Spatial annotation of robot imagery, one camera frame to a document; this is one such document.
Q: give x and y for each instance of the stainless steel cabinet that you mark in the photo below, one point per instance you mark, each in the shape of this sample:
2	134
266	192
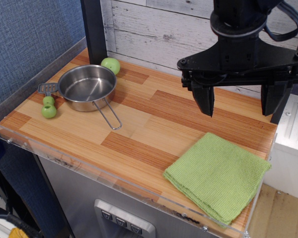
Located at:
145	176

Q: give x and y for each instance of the white ridged side unit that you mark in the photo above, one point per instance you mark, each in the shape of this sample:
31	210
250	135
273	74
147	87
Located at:
283	156

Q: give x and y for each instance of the green handled toy spatula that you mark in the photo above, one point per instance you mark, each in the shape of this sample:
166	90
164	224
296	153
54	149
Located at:
48	110

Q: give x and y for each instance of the silver button panel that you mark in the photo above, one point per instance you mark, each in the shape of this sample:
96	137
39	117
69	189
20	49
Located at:
123	219

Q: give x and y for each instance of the yellow object at corner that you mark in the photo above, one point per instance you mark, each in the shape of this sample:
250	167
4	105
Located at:
17	233

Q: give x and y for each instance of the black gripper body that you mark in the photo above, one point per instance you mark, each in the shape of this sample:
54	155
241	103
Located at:
240	62

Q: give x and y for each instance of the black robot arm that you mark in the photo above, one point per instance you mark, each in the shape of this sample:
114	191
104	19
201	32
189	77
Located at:
243	19

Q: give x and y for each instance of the black vertical post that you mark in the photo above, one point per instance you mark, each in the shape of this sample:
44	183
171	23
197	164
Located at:
94	30

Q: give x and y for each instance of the small steel pot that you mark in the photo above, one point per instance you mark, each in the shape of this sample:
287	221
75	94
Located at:
89	88

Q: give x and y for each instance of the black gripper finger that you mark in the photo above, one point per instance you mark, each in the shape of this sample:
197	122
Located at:
272	96
204	97

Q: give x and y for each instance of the green toy apple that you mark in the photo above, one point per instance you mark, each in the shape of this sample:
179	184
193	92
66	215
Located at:
112	64

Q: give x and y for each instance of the clear acrylic table guard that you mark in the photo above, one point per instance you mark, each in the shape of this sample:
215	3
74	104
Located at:
76	185

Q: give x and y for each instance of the green folded cloth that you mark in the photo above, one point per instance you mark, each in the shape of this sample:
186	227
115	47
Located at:
219	177

